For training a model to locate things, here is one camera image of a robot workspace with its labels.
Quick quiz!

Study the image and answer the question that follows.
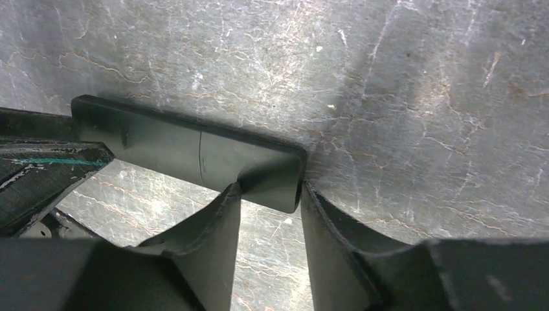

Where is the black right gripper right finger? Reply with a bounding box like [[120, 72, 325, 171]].
[[301, 183, 548, 310]]

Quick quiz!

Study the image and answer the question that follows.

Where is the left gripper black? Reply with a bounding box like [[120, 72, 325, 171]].
[[1, 108, 114, 239]]

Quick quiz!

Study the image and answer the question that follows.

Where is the black remote control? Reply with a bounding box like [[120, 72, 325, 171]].
[[71, 95, 307, 214]]

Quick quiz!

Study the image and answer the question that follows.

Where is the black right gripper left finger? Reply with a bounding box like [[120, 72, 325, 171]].
[[1, 183, 242, 310]]

